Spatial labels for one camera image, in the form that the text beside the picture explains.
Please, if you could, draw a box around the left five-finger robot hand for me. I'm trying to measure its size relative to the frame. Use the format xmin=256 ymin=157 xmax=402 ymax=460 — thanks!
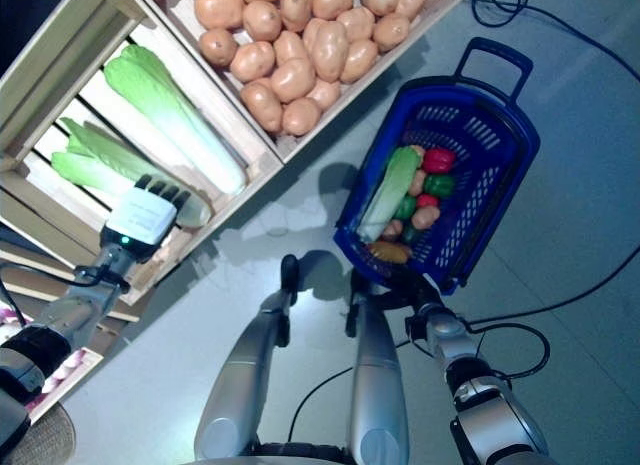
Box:
xmin=99 ymin=173 xmax=192 ymax=261

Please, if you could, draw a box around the right five-finger robot hand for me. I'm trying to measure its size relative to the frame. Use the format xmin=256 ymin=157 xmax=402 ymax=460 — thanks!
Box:
xmin=372 ymin=277 xmax=444 ymax=314

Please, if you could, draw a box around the large napa cabbage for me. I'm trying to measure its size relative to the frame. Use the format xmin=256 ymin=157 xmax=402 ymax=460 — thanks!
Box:
xmin=103 ymin=43 xmax=248 ymax=196

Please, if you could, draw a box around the blue plastic shopping basket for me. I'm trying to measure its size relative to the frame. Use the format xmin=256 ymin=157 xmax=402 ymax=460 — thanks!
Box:
xmin=332 ymin=37 xmax=542 ymax=297

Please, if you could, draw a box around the woven wicker basket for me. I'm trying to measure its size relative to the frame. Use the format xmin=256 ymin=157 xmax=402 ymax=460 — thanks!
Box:
xmin=0 ymin=402 xmax=76 ymax=465

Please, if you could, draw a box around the red bell pepper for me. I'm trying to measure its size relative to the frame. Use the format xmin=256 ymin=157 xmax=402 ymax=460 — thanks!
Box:
xmin=422 ymin=148 xmax=458 ymax=175

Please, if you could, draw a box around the slatted wooden cabbage crate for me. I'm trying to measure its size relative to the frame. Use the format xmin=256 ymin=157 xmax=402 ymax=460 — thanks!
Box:
xmin=0 ymin=0 xmax=287 ymax=307

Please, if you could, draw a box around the silver left robot leg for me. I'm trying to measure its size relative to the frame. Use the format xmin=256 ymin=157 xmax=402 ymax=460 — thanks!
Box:
xmin=193 ymin=254 xmax=302 ymax=461

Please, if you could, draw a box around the wooden potato crate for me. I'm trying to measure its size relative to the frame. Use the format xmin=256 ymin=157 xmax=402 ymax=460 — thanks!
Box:
xmin=127 ymin=0 xmax=484 ymax=166

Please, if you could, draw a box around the grey robot torso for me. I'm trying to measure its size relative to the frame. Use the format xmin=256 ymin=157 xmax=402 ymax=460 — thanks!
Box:
xmin=179 ymin=440 xmax=361 ymax=465

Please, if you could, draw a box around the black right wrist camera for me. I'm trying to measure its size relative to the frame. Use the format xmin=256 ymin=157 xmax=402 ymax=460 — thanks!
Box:
xmin=404 ymin=312 xmax=427 ymax=342

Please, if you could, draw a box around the wooden display shelf frame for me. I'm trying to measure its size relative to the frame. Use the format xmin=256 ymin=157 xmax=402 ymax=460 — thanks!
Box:
xmin=0 ymin=0 xmax=151 ymax=331

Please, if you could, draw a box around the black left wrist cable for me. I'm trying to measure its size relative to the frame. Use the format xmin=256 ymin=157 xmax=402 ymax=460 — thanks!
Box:
xmin=0 ymin=262 xmax=131 ymax=292

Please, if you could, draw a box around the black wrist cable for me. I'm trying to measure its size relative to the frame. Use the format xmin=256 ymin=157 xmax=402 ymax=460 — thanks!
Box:
xmin=0 ymin=262 xmax=131 ymax=292
xmin=394 ymin=320 xmax=551 ymax=382

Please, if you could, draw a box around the long black floor cable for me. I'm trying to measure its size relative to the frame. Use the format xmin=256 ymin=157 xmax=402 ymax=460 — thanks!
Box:
xmin=469 ymin=0 xmax=640 ymax=82
xmin=462 ymin=244 xmax=640 ymax=332

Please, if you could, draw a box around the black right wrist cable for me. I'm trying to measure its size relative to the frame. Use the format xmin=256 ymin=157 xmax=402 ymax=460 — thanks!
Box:
xmin=394 ymin=320 xmax=551 ymax=382

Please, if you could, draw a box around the thin black tether cable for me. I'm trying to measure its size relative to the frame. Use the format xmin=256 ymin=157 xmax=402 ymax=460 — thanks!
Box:
xmin=289 ymin=365 xmax=361 ymax=446

